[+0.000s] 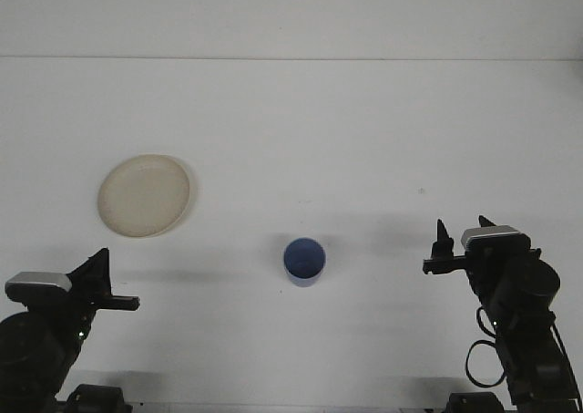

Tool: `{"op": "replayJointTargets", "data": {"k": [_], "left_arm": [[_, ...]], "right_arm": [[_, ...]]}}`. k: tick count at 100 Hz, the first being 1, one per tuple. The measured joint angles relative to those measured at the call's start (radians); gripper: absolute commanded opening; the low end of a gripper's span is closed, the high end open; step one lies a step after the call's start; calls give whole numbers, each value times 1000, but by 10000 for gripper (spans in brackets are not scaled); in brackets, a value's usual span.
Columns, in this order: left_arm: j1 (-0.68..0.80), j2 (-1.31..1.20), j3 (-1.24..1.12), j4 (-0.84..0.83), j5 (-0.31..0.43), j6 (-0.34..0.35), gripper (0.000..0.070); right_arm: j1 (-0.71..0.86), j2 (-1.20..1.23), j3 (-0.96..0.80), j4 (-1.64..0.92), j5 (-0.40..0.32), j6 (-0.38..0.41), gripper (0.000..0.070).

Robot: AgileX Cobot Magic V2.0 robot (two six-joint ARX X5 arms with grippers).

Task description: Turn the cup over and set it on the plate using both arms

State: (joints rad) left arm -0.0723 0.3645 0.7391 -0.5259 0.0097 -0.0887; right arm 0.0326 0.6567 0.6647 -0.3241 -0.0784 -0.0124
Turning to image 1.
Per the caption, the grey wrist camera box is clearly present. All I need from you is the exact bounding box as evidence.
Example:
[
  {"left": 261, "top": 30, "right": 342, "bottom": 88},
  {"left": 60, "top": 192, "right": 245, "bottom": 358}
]
[
  {"left": 460, "top": 224, "right": 532, "bottom": 253},
  {"left": 4, "top": 271, "right": 75, "bottom": 296}
]

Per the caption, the pale blue cup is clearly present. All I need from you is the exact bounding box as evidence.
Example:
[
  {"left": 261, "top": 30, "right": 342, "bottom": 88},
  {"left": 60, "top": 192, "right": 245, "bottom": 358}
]
[{"left": 282, "top": 236, "right": 327, "bottom": 289}]

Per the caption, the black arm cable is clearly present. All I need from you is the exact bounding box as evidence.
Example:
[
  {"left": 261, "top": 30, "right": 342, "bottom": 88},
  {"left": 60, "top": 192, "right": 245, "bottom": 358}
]
[{"left": 465, "top": 305, "right": 583, "bottom": 398}]

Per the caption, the pale round plate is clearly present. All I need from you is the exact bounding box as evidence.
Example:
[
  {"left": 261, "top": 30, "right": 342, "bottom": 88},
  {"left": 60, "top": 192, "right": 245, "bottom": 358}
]
[{"left": 97, "top": 153, "right": 198, "bottom": 240}]

